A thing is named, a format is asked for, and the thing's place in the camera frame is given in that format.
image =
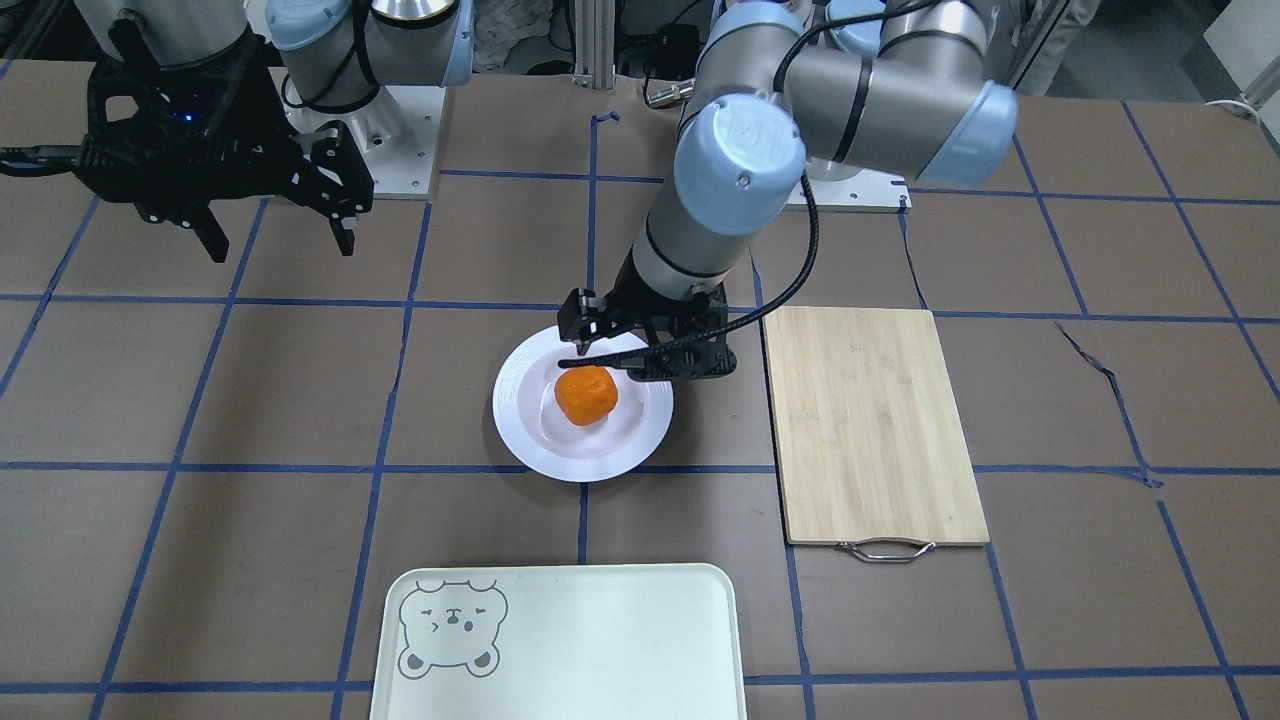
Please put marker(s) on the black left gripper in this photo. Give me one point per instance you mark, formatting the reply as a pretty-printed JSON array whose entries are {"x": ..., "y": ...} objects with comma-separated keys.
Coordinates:
[{"x": 655, "y": 300}]

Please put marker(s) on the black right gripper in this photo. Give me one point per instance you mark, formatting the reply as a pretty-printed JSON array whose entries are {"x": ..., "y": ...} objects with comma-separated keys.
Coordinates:
[{"x": 322, "y": 172}]

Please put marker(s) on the orange fruit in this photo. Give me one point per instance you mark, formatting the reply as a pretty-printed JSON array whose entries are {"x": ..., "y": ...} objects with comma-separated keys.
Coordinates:
[{"x": 586, "y": 394}]

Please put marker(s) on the white round plate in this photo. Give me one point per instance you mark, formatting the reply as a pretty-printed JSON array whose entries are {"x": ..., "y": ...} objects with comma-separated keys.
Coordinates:
[{"x": 536, "y": 431}]

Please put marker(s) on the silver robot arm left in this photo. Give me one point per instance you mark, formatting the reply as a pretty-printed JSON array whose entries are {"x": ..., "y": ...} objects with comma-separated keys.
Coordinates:
[{"x": 897, "y": 86}]

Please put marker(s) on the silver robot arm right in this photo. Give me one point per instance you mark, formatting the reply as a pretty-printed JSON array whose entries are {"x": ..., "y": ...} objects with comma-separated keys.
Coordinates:
[{"x": 327, "y": 58}]

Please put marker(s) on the cream tray with bear print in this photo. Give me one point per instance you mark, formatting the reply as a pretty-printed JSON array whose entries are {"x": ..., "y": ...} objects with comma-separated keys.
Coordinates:
[{"x": 629, "y": 641}]

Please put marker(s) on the bamboo cutting board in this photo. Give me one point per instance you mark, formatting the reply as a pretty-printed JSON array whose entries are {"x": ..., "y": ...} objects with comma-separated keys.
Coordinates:
[{"x": 869, "y": 443}]

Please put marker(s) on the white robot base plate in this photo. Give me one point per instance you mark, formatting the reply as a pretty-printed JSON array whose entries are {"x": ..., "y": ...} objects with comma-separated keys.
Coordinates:
[
  {"x": 399, "y": 135},
  {"x": 850, "y": 185}
]

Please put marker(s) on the aluminium frame post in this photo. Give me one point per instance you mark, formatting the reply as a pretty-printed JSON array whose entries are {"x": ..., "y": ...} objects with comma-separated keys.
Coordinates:
[{"x": 594, "y": 48}]

